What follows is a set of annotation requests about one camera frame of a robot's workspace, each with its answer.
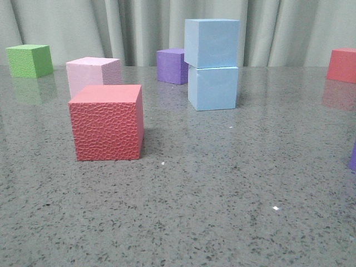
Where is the large purple foam block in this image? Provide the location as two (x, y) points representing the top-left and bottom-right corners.
(349, 142), (356, 171)

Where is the pink foam cube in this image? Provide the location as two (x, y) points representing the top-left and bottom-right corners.
(66, 57), (122, 98)

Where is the grey-green curtain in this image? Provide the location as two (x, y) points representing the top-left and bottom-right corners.
(1, 1), (355, 67)

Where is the green foam cube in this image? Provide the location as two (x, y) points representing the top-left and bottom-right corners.
(6, 44), (53, 78)

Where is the light blue foam cube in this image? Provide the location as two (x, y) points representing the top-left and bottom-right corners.
(188, 65), (239, 111)
(184, 19), (240, 68)

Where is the textured red foam cube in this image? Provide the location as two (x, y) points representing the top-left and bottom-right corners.
(68, 85), (144, 161)

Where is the purple foam cube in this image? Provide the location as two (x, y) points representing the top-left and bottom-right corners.
(156, 48), (189, 85)

